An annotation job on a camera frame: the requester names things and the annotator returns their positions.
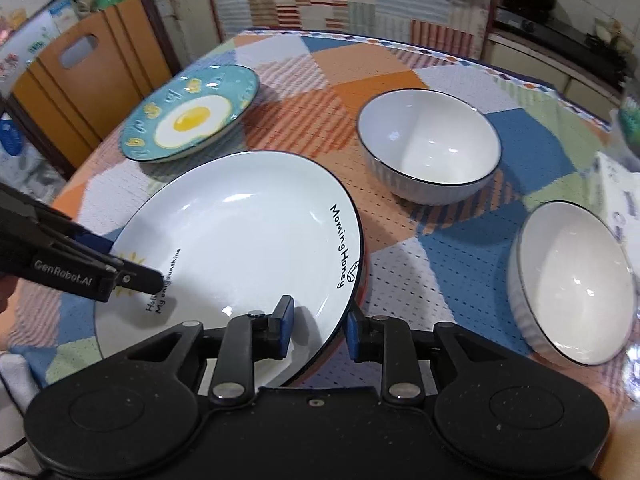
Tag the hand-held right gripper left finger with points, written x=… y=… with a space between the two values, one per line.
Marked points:
x=286 y=321

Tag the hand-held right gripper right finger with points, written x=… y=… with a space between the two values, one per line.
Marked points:
x=356 y=336

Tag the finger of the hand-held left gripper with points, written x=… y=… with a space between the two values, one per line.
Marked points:
x=95 y=244
x=142 y=280

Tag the large white printed plate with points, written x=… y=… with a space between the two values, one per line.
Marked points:
x=225 y=220

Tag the blue fried egg plate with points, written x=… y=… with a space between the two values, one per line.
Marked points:
x=190 y=120

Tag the white bowl with black rim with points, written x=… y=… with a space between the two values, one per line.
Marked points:
x=570 y=285
x=430 y=145

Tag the blue plastic item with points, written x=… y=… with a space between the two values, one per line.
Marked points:
x=10 y=135

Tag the white appliance with stickers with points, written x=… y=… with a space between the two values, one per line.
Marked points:
x=25 y=40

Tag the patchwork tablecloth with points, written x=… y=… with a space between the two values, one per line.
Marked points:
x=350 y=75

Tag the clear plastic bag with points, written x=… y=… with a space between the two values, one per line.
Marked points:
x=620 y=195

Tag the white counter cabinet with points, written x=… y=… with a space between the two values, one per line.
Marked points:
x=525 y=75

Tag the patchwork counter cloth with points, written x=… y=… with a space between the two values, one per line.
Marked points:
x=350 y=5

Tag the green label plastic bottle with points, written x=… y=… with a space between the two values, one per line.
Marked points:
x=630 y=120

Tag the black gas stove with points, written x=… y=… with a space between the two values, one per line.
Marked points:
x=550 y=35

